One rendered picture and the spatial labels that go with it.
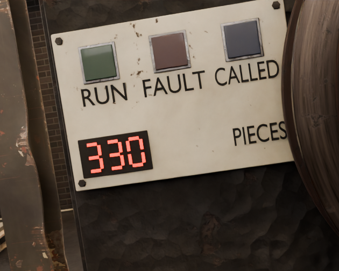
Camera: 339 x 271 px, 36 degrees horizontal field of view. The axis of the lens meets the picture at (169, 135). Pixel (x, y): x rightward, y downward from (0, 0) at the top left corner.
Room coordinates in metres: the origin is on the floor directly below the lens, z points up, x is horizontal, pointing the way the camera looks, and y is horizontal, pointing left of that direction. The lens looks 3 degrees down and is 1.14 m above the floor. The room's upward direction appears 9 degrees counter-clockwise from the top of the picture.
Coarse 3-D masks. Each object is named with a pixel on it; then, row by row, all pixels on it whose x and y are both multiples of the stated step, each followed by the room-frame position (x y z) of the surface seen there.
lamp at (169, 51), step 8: (152, 40) 0.58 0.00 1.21; (160, 40) 0.58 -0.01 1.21; (168, 40) 0.58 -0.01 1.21; (176, 40) 0.58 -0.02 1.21; (184, 40) 0.58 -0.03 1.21; (152, 48) 0.58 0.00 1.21; (160, 48) 0.58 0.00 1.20; (168, 48) 0.58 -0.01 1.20; (176, 48) 0.58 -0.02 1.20; (184, 48) 0.58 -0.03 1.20; (160, 56) 0.58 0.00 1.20; (168, 56) 0.58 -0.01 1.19; (176, 56) 0.58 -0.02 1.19; (184, 56) 0.58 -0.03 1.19; (160, 64) 0.58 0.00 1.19; (168, 64) 0.58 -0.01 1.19; (176, 64) 0.58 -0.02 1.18; (184, 64) 0.58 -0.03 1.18
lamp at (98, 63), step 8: (88, 48) 0.59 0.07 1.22; (96, 48) 0.59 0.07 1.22; (104, 48) 0.59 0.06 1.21; (88, 56) 0.59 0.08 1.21; (96, 56) 0.59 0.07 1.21; (104, 56) 0.59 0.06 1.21; (112, 56) 0.59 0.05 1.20; (88, 64) 0.59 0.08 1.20; (96, 64) 0.59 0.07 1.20; (104, 64) 0.59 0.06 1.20; (112, 64) 0.59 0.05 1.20; (88, 72) 0.59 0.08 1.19; (96, 72) 0.59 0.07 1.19; (104, 72) 0.59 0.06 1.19; (112, 72) 0.59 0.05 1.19; (88, 80) 0.59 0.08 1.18
